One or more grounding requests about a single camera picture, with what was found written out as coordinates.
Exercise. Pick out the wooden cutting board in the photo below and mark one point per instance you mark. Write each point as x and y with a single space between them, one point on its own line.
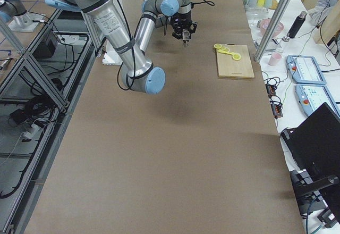
229 68

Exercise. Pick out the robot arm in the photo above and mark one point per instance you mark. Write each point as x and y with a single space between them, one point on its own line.
168 8
139 73

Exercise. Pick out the yellow plastic cup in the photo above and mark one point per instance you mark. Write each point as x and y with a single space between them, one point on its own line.
260 3

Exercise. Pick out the black laptop monitor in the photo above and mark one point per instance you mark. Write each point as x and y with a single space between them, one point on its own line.
314 144

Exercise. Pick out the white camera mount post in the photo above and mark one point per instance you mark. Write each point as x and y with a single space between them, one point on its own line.
110 56

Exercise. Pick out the yellow plastic knife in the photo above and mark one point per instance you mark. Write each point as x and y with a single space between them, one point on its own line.
228 53

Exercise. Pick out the teach pendant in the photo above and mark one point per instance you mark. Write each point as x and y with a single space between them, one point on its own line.
312 96
305 69

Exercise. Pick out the pink plastic cup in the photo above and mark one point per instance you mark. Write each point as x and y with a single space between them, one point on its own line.
274 59

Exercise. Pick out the aluminium frame post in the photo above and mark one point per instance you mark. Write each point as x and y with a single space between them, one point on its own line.
274 21

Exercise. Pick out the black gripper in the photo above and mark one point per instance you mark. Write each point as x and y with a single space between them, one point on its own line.
185 19

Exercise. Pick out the upper teach pendant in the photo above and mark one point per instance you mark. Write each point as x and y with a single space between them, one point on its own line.
305 69

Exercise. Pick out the steel jigger measuring cup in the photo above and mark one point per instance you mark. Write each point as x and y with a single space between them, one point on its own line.
186 37

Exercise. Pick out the lower teach pendant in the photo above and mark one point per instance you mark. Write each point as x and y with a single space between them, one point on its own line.
312 96

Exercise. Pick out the lemon slice on knife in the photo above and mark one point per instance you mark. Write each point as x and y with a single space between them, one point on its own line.
236 57

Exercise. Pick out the black bottle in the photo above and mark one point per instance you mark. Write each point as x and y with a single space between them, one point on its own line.
297 24

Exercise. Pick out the person in background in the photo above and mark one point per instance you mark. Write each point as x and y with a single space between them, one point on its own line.
321 11

